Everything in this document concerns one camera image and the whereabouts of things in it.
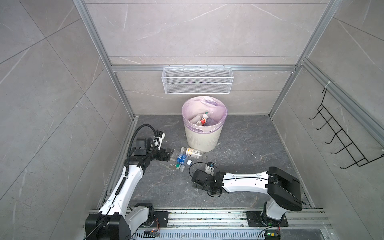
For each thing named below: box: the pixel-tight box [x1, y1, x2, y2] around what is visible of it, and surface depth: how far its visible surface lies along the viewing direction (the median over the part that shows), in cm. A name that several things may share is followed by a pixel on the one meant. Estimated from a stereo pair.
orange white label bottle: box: [180, 147, 202, 159], surface depth 95 cm
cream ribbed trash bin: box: [184, 123, 224, 153], surface depth 87 cm
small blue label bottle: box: [176, 153, 188, 165], surface depth 92 cm
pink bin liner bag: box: [182, 96, 228, 133], surface depth 93 cm
